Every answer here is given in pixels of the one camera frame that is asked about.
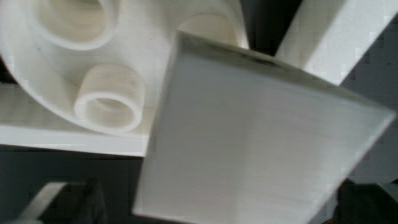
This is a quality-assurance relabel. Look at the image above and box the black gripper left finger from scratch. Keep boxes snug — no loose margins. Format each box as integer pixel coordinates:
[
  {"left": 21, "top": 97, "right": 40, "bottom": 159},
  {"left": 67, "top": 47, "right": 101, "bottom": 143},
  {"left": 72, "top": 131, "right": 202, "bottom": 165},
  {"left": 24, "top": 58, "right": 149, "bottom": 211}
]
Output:
[{"left": 16, "top": 178, "right": 108, "bottom": 224}]

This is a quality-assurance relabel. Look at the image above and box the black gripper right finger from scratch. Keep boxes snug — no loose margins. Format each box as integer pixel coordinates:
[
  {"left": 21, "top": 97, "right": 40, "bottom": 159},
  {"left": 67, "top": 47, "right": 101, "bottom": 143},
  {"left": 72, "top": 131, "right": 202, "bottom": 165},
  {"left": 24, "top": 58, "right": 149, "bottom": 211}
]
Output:
[{"left": 327, "top": 179, "right": 398, "bottom": 224}]

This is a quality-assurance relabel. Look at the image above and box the white stool leg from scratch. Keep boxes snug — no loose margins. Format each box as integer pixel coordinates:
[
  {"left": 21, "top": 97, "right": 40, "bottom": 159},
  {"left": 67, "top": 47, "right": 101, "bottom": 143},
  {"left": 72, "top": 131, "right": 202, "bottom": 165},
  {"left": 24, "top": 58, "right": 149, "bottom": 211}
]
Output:
[{"left": 133, "top": 33, "right": 396, "bottom": 224}]

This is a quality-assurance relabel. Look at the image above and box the white right fence rail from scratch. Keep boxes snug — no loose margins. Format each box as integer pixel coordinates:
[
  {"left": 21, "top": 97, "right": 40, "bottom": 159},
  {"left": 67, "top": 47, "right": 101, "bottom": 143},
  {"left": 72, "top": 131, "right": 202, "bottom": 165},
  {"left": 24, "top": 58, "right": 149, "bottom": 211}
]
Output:
[{"left": 273, "top": 0, "right": 398, "bottom": 186}]

